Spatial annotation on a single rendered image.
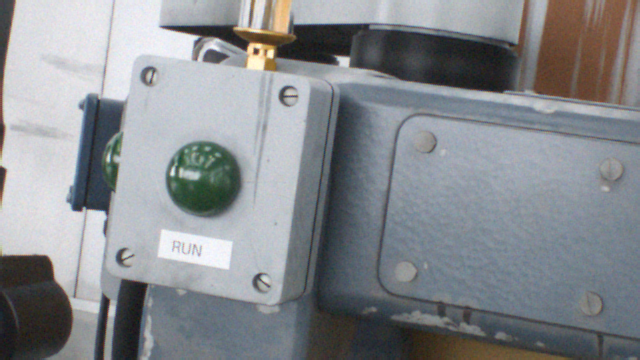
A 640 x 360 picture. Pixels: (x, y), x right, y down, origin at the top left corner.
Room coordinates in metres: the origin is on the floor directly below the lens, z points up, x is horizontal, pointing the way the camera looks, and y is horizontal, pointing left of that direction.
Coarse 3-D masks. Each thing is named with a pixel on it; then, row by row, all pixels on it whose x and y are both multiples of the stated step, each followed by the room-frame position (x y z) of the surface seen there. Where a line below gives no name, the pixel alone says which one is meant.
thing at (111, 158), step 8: (120, 136) 0.54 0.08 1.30; (112, 144) 0.54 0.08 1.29; (120, 144) 0.54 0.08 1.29; (104, 152) 0.54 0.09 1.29; (112, 152) 0.54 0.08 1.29; (120, 152) 0.53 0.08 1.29; (104, 160) 0.54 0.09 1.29; (112, 160) 0.53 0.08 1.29; (104, 168) 0.54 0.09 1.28; (112, 168) 0.53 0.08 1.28; (104, 176) 0.54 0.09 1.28; (112, 176) 0.54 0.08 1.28; (112, 184) 0.54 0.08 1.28
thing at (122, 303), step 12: (120, 288) 0.59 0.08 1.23; (132, 288) 0.59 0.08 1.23; (144, 288) 0.59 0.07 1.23; (120, 300) 0.59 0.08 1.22; (132, 300) 0.59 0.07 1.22; (120, 312) 0.59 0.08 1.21; (132, 312) 0.59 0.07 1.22; (120, 324) 0.59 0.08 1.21; (132, 324) 0.59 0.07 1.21; (120, 336) 0.59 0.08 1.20; (132, 336) 0.59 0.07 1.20; (120, 348) 0.59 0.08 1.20; (132, 348) 0.59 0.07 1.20
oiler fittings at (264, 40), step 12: (240, 36) 0.60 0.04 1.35; (252, 36) 0.59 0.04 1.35; (264, 36) 0.59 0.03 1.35; (276, 36) 0.59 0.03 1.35; (288, 36) 0.59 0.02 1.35; (252, 48) 0.60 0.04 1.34; (264, 48) 0.59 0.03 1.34; (276, 48) 0.60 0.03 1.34; (252, 60) 0.59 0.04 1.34; (264, 60) 0.59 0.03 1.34
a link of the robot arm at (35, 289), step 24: (0, 264) 0.77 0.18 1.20; (24, 264) 0.82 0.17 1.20; (48, 264) 0.85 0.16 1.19; (0, 288) 0.80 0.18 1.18; (24, 288) 0.82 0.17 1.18; (48, 288) 0.84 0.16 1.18; (24, 312) 0.80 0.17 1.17; (48, 312) 0.82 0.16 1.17; (24, 336) 0.80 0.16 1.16; (48, 336) 0.82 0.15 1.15
